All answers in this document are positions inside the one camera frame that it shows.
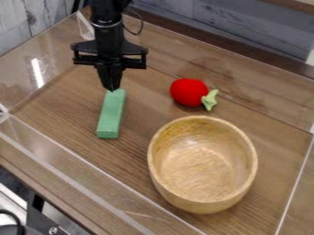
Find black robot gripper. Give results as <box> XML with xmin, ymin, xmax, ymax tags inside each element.
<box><xmin>70</xmin><ymin>23</ymin><xmax>149</xmax><ymax>91</ymax></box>

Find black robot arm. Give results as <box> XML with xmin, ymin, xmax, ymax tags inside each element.
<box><xmin>70</xmin><ymin>0</ymin><xmax>149</xmax><ymax>92</ymax></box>

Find green rectangular block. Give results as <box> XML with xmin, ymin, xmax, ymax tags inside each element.
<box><xmin>98</xmin><ymin>89</ymin><xmax>127</xmax><ymax>139</ymax></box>

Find light wooden bowl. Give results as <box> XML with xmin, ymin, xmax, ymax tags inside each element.
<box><xmin>147</xmin><ymin>116</ymin><xmax>260</xmax><ymax>214</ymax></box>

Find red plush tomato toy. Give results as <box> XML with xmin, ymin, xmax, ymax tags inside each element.
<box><xmin>170</xmin><ymin>78</ymin><xmax>219</xmax><ymax>111</ymax></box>

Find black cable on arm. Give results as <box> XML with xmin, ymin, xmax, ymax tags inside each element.
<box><xmin>121</xmin><ymin>8</ymin><xmax>145</xmax><ymax>36</ymax></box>

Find black metal table bracket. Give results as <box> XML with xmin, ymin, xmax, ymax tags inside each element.
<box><xmin>26</xmin><ymin>194</ymin><xmax>70</xmax><ymax>235</ymax></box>

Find black cable under table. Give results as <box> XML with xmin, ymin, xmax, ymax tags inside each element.
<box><xmin>0</xmin><ymin>209</ymin><xmax>27</xmax><ymax>235</ymax></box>

